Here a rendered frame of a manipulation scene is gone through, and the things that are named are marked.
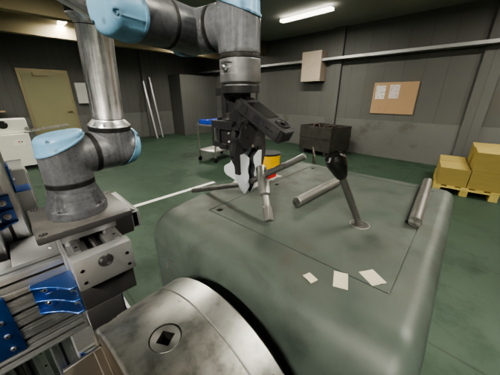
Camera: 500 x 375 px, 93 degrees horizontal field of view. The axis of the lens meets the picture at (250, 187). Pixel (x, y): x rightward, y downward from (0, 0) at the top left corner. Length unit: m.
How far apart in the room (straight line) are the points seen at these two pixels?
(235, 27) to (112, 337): 0.46
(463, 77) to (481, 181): 2.51
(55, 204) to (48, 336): 0.38
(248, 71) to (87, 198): 0.57
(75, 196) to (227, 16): 0.59
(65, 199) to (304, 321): 0.67
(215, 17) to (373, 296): 0.47
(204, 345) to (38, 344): 0.73
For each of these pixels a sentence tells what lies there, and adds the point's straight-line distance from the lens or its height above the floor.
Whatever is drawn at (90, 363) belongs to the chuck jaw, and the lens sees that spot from 0.40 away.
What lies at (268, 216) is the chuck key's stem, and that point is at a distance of 0.44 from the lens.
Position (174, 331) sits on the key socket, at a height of 1.24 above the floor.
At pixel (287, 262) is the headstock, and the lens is 0.37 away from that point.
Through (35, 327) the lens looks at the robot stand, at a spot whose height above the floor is 0.89.
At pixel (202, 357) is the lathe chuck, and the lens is 0.30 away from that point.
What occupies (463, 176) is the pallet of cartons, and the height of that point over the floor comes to 0.31.
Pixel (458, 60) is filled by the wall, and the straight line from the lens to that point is 6.74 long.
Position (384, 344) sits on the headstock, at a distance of 0.32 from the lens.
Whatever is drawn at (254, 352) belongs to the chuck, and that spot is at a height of 1.22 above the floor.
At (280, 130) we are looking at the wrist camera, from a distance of 0.41.
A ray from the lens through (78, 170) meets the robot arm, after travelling 0.79.
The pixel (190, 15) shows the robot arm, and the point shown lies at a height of 1.61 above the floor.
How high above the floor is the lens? 1.48
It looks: 21 degrees down
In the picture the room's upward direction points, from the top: straight up
